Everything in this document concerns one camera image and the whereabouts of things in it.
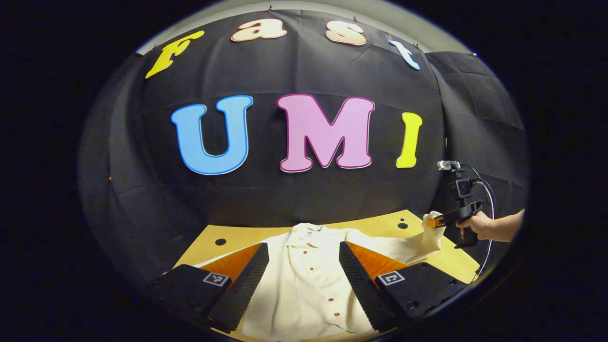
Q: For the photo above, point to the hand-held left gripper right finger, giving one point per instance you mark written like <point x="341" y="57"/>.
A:
<point x="361" y="287"/>

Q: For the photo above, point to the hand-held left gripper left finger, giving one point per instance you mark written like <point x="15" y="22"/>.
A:
<point x="240" y="289"/>

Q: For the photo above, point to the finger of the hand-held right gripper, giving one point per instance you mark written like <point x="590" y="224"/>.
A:
<point x="441" y="220"/>

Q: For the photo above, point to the cream button-up shirt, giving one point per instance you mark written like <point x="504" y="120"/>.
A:
<point x="304" y="289"/>

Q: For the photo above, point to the black backdrop cloth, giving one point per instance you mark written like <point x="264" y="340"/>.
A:
<point x="308" y="190"/>

